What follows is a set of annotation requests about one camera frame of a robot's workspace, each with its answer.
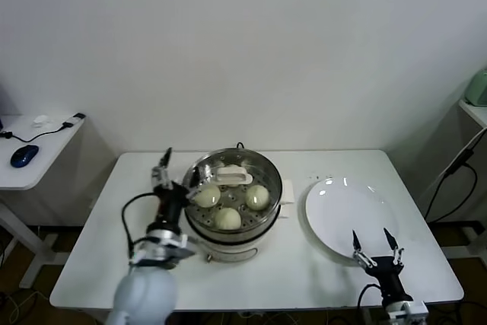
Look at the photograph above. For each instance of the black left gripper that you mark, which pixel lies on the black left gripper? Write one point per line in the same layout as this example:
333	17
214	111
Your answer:
171	199

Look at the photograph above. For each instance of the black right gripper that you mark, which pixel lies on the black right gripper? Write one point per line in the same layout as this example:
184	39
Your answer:
386	269

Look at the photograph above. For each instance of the white steamed baozi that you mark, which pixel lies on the white steamed baozi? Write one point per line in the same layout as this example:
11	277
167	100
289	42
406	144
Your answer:
258	197
227	219
207	195

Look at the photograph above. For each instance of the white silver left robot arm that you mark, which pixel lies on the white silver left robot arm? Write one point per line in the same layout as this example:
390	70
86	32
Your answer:
148	294

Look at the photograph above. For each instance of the stainless steel steamer basket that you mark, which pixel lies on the stainless steel steamer basket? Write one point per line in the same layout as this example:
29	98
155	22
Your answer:
277	192

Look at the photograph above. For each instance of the white round plate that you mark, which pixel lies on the white round plate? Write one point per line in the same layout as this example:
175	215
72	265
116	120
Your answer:
342	211

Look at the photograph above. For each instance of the white slanted bar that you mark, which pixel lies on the white slanted bar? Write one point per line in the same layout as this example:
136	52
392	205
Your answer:
445	177

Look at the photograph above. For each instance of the small white crumpled object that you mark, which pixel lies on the small white crumpled object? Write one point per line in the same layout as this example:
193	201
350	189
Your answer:
41	119

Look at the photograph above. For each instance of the blue computer mouse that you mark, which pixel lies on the blue computer mouse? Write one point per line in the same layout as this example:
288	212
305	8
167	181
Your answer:
24	155

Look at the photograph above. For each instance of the white side table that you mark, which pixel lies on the white side table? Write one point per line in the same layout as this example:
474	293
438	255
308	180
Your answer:
23	176

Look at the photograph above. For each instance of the white side desk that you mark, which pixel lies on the white side desk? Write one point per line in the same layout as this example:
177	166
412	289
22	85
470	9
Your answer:
477	113

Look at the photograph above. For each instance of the pale green appliance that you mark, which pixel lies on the pale green appliance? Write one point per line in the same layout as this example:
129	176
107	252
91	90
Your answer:
479	91

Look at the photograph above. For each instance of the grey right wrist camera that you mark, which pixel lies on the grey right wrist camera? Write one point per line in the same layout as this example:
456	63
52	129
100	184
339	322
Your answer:
407	310

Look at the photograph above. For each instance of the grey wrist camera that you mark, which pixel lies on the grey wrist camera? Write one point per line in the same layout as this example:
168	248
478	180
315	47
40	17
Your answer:
180	249
407	310

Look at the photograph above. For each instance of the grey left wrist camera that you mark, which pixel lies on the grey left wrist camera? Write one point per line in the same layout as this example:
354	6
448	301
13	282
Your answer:
180	249

